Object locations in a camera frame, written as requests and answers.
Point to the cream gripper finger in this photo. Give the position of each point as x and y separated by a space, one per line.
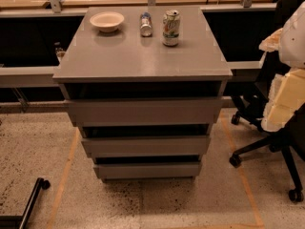
286 95
271 43

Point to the grey top drawer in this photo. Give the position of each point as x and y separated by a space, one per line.
145 112

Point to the grey drawer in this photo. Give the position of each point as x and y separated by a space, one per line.
145 112
147 170
147 146

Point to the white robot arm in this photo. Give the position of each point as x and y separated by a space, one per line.
292 41

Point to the grey drawer cabinet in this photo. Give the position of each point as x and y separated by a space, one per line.
126 65

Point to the grey bottom drawer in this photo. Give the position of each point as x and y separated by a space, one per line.
147 170

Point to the grey middle drawer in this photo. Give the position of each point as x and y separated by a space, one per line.
147 146

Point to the black office chair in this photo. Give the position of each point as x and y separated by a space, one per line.
290 138

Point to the standing green white can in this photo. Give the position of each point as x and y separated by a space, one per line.
171 24

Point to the small lying silver can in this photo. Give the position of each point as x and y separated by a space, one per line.
146 26

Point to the white bowl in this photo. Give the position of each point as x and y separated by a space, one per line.
108 21

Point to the small bottle behind cabinet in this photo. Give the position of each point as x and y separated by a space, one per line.
59 51

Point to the black wheeled stand base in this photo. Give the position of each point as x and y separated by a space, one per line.
20 222

